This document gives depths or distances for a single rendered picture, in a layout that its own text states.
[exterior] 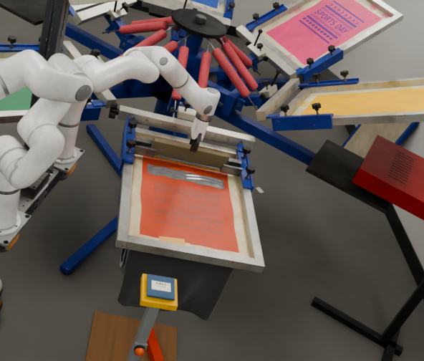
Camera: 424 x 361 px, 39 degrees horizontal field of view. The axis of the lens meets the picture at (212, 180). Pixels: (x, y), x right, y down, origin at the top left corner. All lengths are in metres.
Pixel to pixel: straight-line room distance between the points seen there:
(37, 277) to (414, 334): 2.34
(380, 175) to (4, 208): 1.86
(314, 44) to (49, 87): 2.51
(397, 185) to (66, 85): 1.89
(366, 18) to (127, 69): 2.19
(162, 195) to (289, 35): 1.76
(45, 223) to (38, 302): 0.60
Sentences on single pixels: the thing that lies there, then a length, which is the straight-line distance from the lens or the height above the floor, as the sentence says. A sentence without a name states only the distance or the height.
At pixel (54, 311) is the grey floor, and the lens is 3.24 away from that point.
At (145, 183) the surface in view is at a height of 0.96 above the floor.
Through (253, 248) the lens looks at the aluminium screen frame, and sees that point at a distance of 2.40.
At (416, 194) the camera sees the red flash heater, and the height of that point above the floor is 1.10.
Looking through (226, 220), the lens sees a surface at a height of 0.96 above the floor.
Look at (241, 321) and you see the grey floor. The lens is 3.50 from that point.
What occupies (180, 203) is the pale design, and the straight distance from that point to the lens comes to 2.53.
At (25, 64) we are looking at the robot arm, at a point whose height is 1.72.
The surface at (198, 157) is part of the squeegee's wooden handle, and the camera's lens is 2.72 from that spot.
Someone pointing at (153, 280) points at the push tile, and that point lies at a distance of 2.15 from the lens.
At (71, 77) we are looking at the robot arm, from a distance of 1.62.
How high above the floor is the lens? 2.50
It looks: 34 degrees down
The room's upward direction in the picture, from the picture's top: 22 degrees clockwise
